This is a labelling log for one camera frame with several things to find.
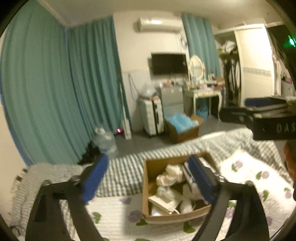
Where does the large teal curtain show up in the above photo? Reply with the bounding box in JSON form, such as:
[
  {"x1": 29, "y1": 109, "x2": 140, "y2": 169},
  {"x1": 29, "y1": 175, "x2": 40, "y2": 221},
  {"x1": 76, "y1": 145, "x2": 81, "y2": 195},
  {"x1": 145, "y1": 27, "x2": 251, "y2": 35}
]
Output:
[{"x1": 1, "y1": 1, "x2": 130, "y2": 166}]

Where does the white wardrobe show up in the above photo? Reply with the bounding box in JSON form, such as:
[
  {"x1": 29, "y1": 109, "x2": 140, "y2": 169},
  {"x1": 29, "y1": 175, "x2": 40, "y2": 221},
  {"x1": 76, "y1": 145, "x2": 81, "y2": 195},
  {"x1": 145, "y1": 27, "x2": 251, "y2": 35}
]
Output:
[{"x1": 214, "y1": 24, "x2": 281, "y2": 106}]

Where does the blue basket under table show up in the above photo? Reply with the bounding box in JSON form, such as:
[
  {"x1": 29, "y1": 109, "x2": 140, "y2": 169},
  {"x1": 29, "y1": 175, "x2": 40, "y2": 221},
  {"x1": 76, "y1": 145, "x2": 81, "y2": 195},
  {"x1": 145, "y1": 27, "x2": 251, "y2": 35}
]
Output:
[{"x1": 196, "y1": 106, "x2": 208, "y2": 122}]

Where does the open cardboard box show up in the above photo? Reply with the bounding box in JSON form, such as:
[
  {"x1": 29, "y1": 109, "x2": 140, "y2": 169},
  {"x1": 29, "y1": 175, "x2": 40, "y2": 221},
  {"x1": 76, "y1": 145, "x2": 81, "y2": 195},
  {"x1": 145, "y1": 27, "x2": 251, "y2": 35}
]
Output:
[{"x1": 141, "y1": 151, "x2": 219, "y2": 225}]

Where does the white towel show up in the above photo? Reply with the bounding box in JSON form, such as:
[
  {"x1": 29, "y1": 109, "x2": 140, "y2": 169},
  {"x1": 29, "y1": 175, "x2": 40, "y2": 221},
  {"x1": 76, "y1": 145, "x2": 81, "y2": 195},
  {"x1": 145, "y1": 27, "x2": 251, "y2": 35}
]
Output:
[{"x1": 148, "y1": 192, "x2": 182, "y2": 214}]

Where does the clear water jug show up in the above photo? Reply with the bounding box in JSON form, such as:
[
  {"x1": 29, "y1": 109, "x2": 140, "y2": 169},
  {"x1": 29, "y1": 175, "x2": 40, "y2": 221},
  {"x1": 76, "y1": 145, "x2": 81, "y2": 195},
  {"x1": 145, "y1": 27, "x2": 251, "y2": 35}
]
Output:
[{"x1": 93, "y1": 128, "x2": 118, "y2": 159}]

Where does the white air conditioner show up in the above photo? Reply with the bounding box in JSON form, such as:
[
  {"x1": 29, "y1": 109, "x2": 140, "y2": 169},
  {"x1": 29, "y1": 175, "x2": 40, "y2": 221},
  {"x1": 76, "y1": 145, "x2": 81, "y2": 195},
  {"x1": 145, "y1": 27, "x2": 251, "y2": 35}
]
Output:
[{"x1": 137, "y1": 17, "x2": 183, "y2": 33}]

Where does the knotted white sock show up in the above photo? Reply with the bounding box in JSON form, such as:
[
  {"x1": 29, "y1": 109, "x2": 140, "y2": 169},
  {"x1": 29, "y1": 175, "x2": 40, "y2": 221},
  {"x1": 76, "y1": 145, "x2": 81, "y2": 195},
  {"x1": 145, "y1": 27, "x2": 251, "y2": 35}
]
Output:
[{"x1": 157, "y1": 186, "x2": 175, "y2": 201}]

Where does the black white packaged pack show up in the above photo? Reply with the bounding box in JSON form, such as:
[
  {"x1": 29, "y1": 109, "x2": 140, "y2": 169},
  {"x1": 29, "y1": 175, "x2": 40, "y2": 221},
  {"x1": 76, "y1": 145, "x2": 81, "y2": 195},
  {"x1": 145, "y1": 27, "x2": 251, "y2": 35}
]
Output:
[{"x1": 185, "y1": 155, "x2": 215, "y2": 186}]

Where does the white upright vacuum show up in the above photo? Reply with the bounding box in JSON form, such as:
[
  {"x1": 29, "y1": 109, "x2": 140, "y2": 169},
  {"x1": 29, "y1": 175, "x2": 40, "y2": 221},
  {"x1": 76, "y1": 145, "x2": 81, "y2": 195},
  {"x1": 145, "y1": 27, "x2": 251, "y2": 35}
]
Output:
[{"x1": 119, "y1": 83, "x2": 132, "y2": 141}]

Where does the small silver fridge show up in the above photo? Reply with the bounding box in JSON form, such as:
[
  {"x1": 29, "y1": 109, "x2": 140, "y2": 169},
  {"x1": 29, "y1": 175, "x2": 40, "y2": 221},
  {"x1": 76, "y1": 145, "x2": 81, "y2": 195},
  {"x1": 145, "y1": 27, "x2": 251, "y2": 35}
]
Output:
[{"x1": 160, "y1": 86, "x2": 184, "y2": 118}]

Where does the white suitcase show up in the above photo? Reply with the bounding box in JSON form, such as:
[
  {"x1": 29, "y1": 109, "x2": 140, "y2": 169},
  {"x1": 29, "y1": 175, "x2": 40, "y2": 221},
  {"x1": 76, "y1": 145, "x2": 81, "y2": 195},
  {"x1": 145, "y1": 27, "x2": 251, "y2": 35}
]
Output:
[{"x1": 139, "y1": 98, "x2": 164, "y2": 136}]

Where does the right teal curtain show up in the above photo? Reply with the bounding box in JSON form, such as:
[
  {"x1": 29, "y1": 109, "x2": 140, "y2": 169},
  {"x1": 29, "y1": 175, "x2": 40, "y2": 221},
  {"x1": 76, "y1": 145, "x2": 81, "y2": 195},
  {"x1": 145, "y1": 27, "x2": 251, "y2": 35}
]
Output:
[{"x1": 182, "y1": 13, "x2": 221, "y2": 77}]

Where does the white dressing table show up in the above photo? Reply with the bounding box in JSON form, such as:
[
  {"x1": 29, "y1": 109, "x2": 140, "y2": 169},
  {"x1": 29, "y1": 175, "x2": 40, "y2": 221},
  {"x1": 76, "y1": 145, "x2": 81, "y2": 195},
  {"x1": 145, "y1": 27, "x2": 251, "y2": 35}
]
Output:
[{"x1": 183, "y1": 86, "x2": 223, "y2": 121}]

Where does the cream cloth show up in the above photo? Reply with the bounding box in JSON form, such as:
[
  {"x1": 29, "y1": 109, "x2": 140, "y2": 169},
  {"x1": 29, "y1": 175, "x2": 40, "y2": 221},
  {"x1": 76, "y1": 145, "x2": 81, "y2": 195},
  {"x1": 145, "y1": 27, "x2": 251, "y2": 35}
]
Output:
[{"x1": 156, "y1": 164, "x2": 185, "y2": 187}]

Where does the box of blue bags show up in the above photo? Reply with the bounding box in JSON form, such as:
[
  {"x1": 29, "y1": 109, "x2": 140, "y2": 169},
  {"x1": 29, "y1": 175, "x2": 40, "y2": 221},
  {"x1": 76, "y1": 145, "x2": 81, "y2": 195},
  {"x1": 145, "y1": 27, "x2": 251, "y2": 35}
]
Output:
[{"x1": 165, "y1": 113, "x2": 204, "y2": 144}]

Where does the white sock pair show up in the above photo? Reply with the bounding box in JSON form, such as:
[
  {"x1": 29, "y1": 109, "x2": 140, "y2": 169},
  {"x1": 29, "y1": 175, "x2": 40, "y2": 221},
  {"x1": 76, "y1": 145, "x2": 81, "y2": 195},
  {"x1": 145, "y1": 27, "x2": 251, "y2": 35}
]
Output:
[{"x1": 180, "y1": 183, "x2": 208, "y2": 214}]

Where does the white oval vanity mirror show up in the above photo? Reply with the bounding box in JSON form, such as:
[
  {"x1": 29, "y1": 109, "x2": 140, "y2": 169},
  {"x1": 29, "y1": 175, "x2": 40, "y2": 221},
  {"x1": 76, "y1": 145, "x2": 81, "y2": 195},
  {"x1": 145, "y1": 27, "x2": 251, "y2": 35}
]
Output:
[{"x1": 188, "y1": 55, "x2": 205, "y2": 81}]

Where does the black wall television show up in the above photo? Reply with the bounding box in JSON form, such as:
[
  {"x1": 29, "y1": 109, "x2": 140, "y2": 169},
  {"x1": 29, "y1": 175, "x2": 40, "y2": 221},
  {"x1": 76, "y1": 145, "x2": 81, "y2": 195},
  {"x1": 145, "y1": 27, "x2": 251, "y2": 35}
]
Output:
[{"x1": 151, "y1": 53, "x2": 188, "y2": 75}]

